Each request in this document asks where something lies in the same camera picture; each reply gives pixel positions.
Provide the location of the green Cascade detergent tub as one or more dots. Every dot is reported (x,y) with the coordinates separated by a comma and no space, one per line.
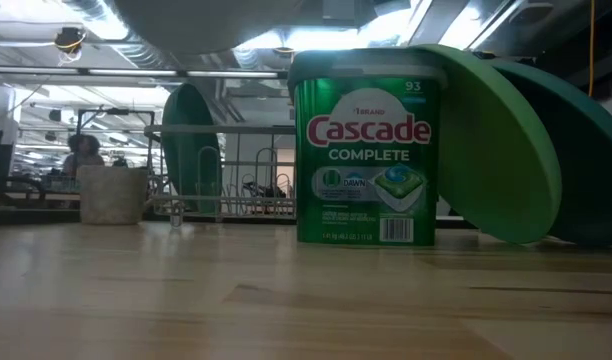
(368,150)

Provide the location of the dark green plate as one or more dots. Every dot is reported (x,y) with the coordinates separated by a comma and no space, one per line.
(186,130)

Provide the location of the light green plate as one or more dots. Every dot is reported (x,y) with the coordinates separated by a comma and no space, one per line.
(496,150)

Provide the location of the teal plate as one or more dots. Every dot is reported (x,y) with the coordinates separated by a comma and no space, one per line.
(596,165)

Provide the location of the grey translucent cup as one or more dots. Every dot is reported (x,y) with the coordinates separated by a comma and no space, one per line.
(111,195)

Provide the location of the ceiling strip light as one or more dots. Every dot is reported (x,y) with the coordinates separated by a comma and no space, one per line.
(136,72)

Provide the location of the person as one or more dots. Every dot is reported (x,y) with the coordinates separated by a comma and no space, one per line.
(83,150)

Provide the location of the overhead camera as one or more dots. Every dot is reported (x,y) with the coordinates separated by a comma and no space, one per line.
(68,39)

